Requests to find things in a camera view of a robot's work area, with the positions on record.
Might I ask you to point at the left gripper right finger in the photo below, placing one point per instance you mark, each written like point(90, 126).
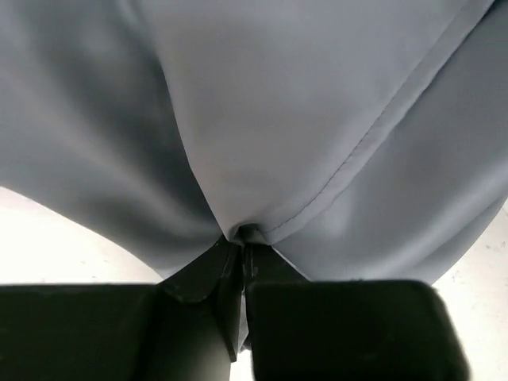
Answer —
point(351, 330)

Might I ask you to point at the grey pillowcase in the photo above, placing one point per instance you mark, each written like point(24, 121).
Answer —
point(359, 139)

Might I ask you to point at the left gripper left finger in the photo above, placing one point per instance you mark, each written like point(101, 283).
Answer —
point(183, 328)

